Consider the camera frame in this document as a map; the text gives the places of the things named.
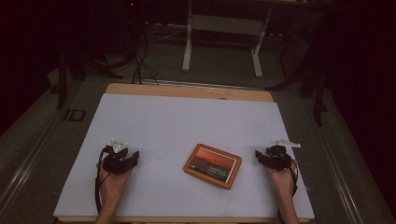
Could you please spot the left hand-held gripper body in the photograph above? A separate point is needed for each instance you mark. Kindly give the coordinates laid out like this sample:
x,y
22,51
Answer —
x,y
115,161

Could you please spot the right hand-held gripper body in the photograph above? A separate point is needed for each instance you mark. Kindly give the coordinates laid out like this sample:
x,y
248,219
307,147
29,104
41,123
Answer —
x,y
276,158

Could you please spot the person's right hand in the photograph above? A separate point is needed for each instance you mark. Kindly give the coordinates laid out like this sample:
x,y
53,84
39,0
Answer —
x,y
282,182

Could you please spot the person's left hand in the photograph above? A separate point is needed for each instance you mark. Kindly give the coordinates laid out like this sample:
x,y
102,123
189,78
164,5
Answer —
x,y
111,186

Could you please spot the white table mat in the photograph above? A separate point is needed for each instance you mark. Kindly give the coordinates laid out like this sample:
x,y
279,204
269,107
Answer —
x,y
174,124

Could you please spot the black floor plate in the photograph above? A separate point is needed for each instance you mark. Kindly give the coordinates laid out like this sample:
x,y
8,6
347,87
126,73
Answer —
x,y
74,115

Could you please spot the black metal stand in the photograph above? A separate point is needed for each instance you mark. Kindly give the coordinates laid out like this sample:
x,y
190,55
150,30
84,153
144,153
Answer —
x,y
319,102
62,81

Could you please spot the metal floor strip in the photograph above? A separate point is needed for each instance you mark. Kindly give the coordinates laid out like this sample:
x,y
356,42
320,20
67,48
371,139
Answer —
x,y
202,84

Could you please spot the metal floor rail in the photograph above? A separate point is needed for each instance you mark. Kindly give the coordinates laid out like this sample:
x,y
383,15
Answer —
x,y
336,168
28,161

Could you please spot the white metal desk frame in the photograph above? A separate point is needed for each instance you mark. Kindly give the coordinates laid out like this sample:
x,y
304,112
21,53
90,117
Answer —
x,y
186,46

